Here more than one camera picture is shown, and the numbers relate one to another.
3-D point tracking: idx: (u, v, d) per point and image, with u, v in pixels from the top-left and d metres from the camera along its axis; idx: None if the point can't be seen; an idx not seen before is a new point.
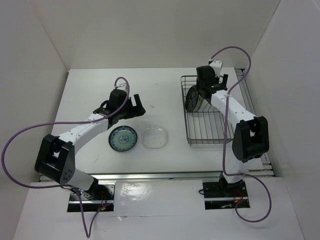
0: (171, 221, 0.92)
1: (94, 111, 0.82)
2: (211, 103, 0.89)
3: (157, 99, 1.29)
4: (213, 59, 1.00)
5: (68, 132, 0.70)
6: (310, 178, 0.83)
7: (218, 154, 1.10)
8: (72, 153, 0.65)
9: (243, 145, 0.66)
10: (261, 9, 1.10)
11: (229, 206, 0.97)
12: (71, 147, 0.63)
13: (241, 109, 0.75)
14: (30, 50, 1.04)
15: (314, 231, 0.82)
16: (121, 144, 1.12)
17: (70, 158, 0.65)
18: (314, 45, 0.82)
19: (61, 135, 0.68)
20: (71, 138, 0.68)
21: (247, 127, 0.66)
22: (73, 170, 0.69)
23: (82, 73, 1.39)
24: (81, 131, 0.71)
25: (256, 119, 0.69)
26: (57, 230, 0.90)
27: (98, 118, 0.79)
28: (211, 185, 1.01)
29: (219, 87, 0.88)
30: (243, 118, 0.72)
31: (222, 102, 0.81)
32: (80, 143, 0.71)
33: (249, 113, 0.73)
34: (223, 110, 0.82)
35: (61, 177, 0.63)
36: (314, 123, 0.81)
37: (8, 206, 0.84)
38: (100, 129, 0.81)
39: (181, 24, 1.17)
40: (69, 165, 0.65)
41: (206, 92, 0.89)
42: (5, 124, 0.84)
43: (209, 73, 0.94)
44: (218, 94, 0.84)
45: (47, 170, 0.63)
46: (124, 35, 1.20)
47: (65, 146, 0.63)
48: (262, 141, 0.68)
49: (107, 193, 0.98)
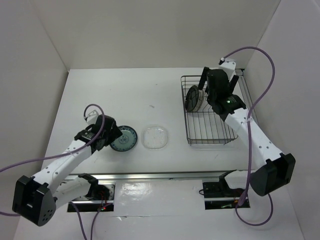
0: (171, 221, 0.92)
1: (76, 136, 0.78)
2: (225, 121, 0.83)
3: (157, 99, 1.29)
4: (226, 58, 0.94)
5: (44, 171, 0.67)
6: (310, 179, 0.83)
7: (218, 154, 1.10)
8: (49, 195, 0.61)
9: (266, 185, 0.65)
10: (262, 9, 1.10)
11: (230, 206, 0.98)
12: (47, 191, 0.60)
13: (266, 142, 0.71)
14: (30, 50, 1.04)
15: (314, 231, 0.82)
16: (121, 144, 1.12)
17: (49, 199, 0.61)
18: (314, 46, 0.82)
19: (37, 175, 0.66)
20: (46, 179, 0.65)
21: (274, 170, 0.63)
22: (54, 208, 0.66)
23: (82, 73, 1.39)
24: (58, 168, 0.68)
25: (283, 156, 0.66)
26: (57, 230, 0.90)
27: (79, 146, 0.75)
28: (211, 185, 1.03)
29: (236, 101, 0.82)
30: (269, 156, 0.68)
31: (241, 126, 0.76)
32: (58, 181, 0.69)
33: (276, 149, 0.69)
34: (242, 135, 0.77)
35: (40, 219, 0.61)
36: (314, 123, 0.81)
37: (8, 207, 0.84)
38: (82, 157, 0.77)
39: (181, 24, 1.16)
40: (48, 205, 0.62)
41: (221, 108, 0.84)
42: (4, 125, 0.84)
43: (222, 83, 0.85)
44: (237, 115, 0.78)
45: (25, 212, 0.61)
46: (124, 35, 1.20)
47: (40, 189, 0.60)
48: (285, 178, 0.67)
49: (106, 193, 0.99)
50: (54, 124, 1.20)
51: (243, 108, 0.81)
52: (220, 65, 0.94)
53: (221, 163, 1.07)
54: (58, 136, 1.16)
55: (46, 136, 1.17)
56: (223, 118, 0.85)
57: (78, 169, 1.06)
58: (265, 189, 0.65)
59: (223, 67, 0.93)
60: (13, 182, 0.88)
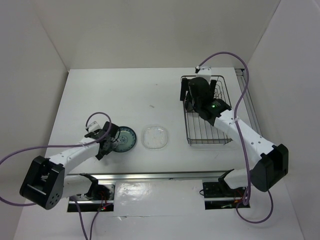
0: (171, 221, 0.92)
1: (86, 135, 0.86)
2: (215, 125, 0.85)
3: (157, 99, 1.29)
4: (200, 66, 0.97)
5: (59, 154, 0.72)
6: (310, 179, 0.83)
7: (218, 154, 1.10)
8: (61, 176, 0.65)
9: (266, 180, 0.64)
10: (262, 8, 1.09)
11: (230, 206, 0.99)
12: (61, 169, 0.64)
13: (257, 138, 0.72)
14: (30, 51, 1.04)
15: (315, 231, 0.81)
16: (121, 144, 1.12)
17: (60, 181, 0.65)
18: (314, 45, 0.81)
19: (52, 157, 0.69)
20: (61, 160, 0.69)
21: (270, 162, 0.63)
22: (60, 194, 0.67)
23: (82, 73, 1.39)
24: (72, 154, 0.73)
25: (276, 148, 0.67)
26: (57, 229, 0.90)
27: (89, 141, 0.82)
28: (211, 185, 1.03)
29: (221, 105, 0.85)
30: (263, 150, 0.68)
31: (231, 127, 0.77)
32: (69, 166, 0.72)
33: (267, 142, 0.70)
34: (233, 134, 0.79)
35: (48, 201, 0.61)
36: (314, 123, 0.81)
37: (8, 207, 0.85)
38: (91, 152, 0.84)
39: (181, 24, 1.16)
40: (57, 188, 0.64)
41: (209, 114, 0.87)
42: (4, 125, 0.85)
43: (205, 90, 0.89)
44: (223, 118, 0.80)
45: (33, 193, 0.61)
46: (124, 35, 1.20)
47: (55, 168, 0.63)
48: (282, 169, 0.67)
49: (106, 193, 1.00)
50: (54, 124, 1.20)
51: (229, 110, 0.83)
52: (197, 73, 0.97)
53: (221, 163, 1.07)
54: (58, 136, 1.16)
55: (46, 136, 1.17)
56: (211, 123, 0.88)
57: (77, 170, 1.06)
58: (266, 183, 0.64)
59: (200, 74, 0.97)
60: (13, 182, 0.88)
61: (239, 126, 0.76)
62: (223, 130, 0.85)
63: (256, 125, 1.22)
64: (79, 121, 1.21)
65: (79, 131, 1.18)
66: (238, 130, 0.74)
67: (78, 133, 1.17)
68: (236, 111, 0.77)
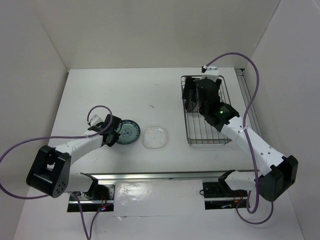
0: (171, 221, 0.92)
1: (89, 128, 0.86)
2: (222, 132, 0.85)
3: (157, 100, 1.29)
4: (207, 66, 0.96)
5: (64, 144, 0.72)
6: (310, 179, 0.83)
7: (219, 154, 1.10)
8: (67, 165, 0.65)
9: (275, 191, 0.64)
10: (262, 9, 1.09)
11: (230, 206, 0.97)
12: (67, 157, 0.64)
13: (266, 148, 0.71)
14: (31, 51, 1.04)
15: (315, 231, 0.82)
16: (124, 137, 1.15)
17: (66, 170, 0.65)
18: (314, 46, 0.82)
19: (57, 147, 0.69)
20: (67, 150, 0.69)
21: (279, 175, 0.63)
22: (66, 183, 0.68)
23: (82, 73, 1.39)
24: (77, 144, 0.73)
25: (286, 160, 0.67)
26: (57, 229, 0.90)
27: (93, 133, 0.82)
28: (211, 185, 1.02)
29: (229, 111, 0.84)
30: (272, 161, 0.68)
31: (239, 135, 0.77)
32: (75, 156, 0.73)
33: (277, 153, 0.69)
34: (241, 142, 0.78)
35: (54, 189, 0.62)
36: (314, 123, 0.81)
37: (8, 206, 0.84)
38: (94, 145, 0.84)
39: (181, 24, 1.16)
40: (63, 176, 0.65)
41: (216, 120, 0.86)
42: (4, 125, 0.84)
43: (213, 94, 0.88)
44: (232, 125, 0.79)
45: (39, 181, 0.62)
46: (124, 35, 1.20)
47: (62, 156, 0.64)
48: (291, 180, 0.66)
49: (106, 193, 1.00)
50: (54, 124, 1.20)
51: (237, 116, 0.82)
52: (203, 72, 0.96)
53: (221, 163, 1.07)
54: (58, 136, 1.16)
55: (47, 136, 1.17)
56: (218, 129, 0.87)
57: (77, 170, 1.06)
58: (274, 195, 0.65)
59: (207, 74, 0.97)
60: (13, 182, 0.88)
61: (248, 134, 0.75)
62: (230, 137, 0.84)
63: (256, 125, 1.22)
64: (79, 121, 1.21)
65: (79, 131, 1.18)
66: (248, 139, 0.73)
67: (78, 133, 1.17)
68: (245, 120, 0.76)
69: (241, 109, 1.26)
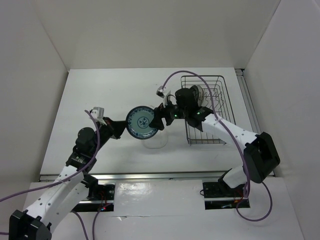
0: (171, 221, 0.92)
1: (67, 162, 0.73)
2: (204, 131, 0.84)
3: (157, 99, 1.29)
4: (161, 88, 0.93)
5: (37, 202, 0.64)
6: (310, 179, 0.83)
7: (219, 154, 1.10)
8: (43, 229, 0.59)
9: (258, 169, 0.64)
10: (261, 9, 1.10)
11: (230, 206, 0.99)
12: (39, 224, 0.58)
13: (240, 131, 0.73)
14: (30, 51, 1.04)
15: (314, 231, 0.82)
16: (138, 127, 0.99)
17: (44, 231, 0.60)
18: (314, 45, 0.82)
19: (29, 209, 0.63)
20: (39, 211, 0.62)
21: (255, 150, 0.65)
22: (50, 236, 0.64)
23: (82, 73, 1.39)
24: (50, 198, 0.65)
25: (260, 137, 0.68)
26: (57, 229, 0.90)
27: (71, 173, 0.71)
28: (211, 185, 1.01)
29: (204, 111, 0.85)
30: (247, 140, 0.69)
31: (215, 127, 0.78)
32: (53, 210, 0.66)
33: (251, 133, 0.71)
34: (219, 134, 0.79)
35: None
36: (314, 123, 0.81)
37: (8, 206, 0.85)
38: (77, 181, 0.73)
39: (181, 24, 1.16)
40: (43, 236, 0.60)
41: (195, 122, 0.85)
42: (4, 125, 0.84)
43: (192, 99, 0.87)
44: (207, 120, 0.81)
45: None
46: (124, 35, 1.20)
47: (34, 223, 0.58)
48: (273, 157, 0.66)
49: (106, 193, 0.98)
50: (54, 124, 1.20)
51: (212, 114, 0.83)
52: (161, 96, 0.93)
53: (221, 163, 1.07)
54: (58, 136, 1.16)
55: (47, 136, 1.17)
56: (200, 130, 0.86)
57: None
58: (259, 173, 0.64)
59: (165, 95, 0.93)
60: (13, 182, 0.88)
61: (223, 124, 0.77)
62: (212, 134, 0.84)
63: (256, 125, 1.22)
64: (79, 121, 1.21)
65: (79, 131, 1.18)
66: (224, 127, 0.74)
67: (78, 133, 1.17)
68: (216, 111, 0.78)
69: (241, 109, 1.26)
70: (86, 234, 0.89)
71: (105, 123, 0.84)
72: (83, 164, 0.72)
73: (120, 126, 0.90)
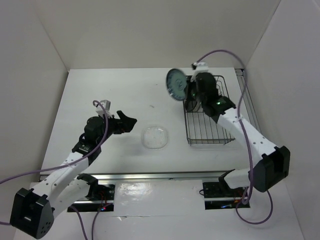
0: (171, 221, 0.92)
1: (73, 149, 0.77)
2: (218, 123, 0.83)
3: (157, 99, 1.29)
4: (197, 62, 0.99)
5: (43, 182, 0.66)
6: (310, 179, 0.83)
7: (218, 154, 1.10)
8: (47, 208, 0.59)
9: (266, 180, 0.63)
10: (261, 9, 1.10)
11: (230, 206, 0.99)
12: (46, 202, 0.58)
13: (259, 138, 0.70)
14: (30, 51, 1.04)
15: (314, 231, 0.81)
16: (176, 88, 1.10)
17: (47, 212, 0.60)
18: (314, 45, 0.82)
19: (35, 188, 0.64)
20: (46, 190, 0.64)
21: (271, 163, 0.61)
22: (51, 220, 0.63)
23: (82, 73, 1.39)
24: (57, 179, 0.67)
25: (279, 150, 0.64)
26: (57, 229, 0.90)
27: (77, 158, 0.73)
28: (211, 185, 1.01)
29: (226, 102, 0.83)
30: (264, 150, 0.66)
31: (234, 125, 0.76)
32: (58, 192, 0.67)
33: (270, 143, 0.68)
34: (235, 133, 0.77)
35: (38, 231, 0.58)
36: (314, 123, 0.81)
37: (8, 206, 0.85)
38: (81, 169, 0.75)
39: (181, 24, 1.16)
40: (46, 218, 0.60)
41: (213, 110, 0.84)
42: (4, 125, 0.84)
43: (212, 87, 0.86)
44: (227, 115, 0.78)
45: (23, 224, 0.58)
46: (124, 34, 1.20)
47: (40, 201, 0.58)
48: (283, 171, 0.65)
49: (106, 193, 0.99)
50: (54, 124, 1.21)
51: (233, 108, 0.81)
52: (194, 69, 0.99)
53: (221, 163, 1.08)
54: (59, 136, 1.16)
55: (47, 136, 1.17)
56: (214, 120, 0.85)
57: None
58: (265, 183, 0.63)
59: (199, 70, 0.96)
60: (13, 182, 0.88)
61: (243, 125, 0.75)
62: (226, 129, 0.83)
63: (256, 125, 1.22)
64: (79, 121, 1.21)
65: (79, 131, 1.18)
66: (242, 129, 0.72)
67: (78, 133, 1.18)
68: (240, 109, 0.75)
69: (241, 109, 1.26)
70: (85, 234, 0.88)
71: (112, 116, 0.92)
72: (88, 151, 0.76)
73: (130, 121, 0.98)
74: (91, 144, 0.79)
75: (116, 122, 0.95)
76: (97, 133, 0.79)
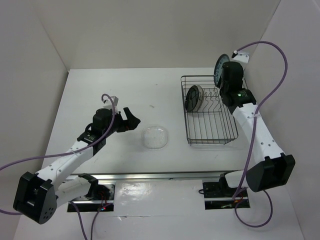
0: (171, 221, 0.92)
1: (78, 138, 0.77)
2: (233, 115, 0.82)
3: (157, 99, 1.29)
4: (238, 51, 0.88)
5: (47, 168, 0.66)
6: (310, 179, 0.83)
7: (218, 154, 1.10)
8: (51, 193, 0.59)
9: (260, 182, 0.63)
10: (261, 9, 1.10)
11: (230, 206, 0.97)
12: (50, 187, 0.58)
13: (269, 140, 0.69)
14: (30, 50, 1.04)
15: (314, 232, 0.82)
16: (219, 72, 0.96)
17: (51, 197, 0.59)
18: (314, 46, 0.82)
19: (40, 172, 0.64)
20: (50, 175, 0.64)
21: (271, 167, 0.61)
22: (54, 206, 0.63)
23: (82, 73, 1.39)
24: (62, 166, 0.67)
25: (283, 157, 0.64)
26: (56, 229, 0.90)
27: (82, 146, 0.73)
28: (211, 185, 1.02)
29: (247, 96, 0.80)
30: (269, 153, 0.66)
31: (247, 121, 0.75)
32: (61, 179, 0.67)
33: (277, 148, 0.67)
34: (246, 130, 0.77)
35: (40, 216, 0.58)
36: (314, 123, 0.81)
37: (7, 207, 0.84)
38: (85, 158, 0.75)
39: (181, 24, 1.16)
40: (49, 204, 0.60)
41: (231, 101, 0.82)
42: (3, 125, 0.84)
43: (237, 76, 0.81)
44: (244, 110, 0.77)
45: (26, 209, 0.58)
46: (123, 34, 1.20)
47: (44, 185, 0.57)
48: (281, 178, 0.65)
49: (106, 193, 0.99)
50: (54, 123, 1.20)
51: (253, 104, 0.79)
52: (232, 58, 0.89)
53: (221, 163, 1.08)
54: (59, 136, 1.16)
55: (47, 136, 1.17)
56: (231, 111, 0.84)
57: (78, 170, 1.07)
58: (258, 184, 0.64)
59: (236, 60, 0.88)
60: (12, 182, 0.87)
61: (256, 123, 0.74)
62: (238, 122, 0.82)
63: None
64: (79, 121, 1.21)
65: (79, 131, 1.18)
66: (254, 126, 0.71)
67: (78, 132, 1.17)
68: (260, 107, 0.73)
69: None
70: (85, 235, 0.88)
71: (118, 112, 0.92)
72: (93, 141, 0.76)
73: (134, 120, 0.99)
74: (97, 135, 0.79)
75: (121, 120, 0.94)
76: (104, 123, 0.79)
